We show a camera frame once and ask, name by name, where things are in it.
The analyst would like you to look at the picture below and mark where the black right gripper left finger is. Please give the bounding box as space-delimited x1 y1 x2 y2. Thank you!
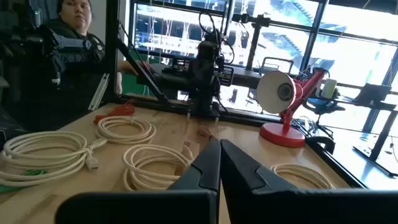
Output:
55 136 221 224

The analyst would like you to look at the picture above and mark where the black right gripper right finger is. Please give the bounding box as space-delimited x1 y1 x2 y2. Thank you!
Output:
220 139 398 224

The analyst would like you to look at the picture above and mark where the red cable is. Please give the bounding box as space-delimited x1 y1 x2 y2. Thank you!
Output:
93 99 136 124

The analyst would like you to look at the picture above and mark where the large white cable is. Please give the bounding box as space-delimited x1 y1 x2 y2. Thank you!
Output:
0 130 108 187

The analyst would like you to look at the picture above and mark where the green cable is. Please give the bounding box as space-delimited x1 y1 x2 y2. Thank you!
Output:
0 169 49 194

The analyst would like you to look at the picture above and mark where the red desk lamp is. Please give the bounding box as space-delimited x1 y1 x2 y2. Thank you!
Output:
256 68 327 149

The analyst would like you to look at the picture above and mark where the black table clamp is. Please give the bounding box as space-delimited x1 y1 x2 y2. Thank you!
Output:
306 136 336 155

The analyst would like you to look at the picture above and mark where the blue office chair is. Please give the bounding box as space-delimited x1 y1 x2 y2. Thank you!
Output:
303 93 346 138

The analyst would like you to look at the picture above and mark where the white cup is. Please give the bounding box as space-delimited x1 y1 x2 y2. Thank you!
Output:
322 78 338 100

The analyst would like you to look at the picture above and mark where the silver metal bar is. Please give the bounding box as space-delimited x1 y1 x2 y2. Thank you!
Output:
88 73 110 111

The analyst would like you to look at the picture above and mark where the black desk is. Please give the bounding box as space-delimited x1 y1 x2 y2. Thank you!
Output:
335 82 398 178

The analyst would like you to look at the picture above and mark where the black laptop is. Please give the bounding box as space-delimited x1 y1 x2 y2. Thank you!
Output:
353 83 392 105

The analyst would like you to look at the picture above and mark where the person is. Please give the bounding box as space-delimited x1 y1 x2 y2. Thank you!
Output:
40 0 139 96

